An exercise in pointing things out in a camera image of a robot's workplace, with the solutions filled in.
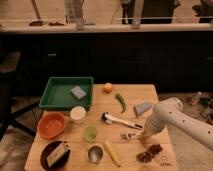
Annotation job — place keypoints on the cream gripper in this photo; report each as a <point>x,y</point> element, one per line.
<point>143,137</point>

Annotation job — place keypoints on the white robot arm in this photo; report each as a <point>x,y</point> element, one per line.
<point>169,111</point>

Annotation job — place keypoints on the brown grape bunch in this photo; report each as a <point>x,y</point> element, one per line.
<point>150,153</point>

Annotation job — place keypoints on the grey wedge sponge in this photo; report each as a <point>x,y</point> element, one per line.
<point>139,109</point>

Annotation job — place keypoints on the green chili pepper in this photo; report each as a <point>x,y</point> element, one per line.
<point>121,100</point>

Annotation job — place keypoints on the small metal cup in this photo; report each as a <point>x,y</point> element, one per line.
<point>95,154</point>

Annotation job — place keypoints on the green small cup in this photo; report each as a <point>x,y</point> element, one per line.
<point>90,134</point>

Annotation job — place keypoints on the orange fruit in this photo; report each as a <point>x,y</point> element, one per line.
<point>107,88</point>

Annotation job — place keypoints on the white cup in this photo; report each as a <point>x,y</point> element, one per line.
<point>78,114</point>

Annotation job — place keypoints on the grey sponge in tray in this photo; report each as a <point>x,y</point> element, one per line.
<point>78,92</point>

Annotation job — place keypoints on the beige block in bowl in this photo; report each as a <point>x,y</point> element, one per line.
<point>57,154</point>

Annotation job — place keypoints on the black bowl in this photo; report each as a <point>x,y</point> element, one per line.
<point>47,151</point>

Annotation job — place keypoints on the orange bowl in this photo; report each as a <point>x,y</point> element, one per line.
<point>51,125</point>

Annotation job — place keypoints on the green plastic tray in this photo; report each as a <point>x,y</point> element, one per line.
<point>57,95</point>

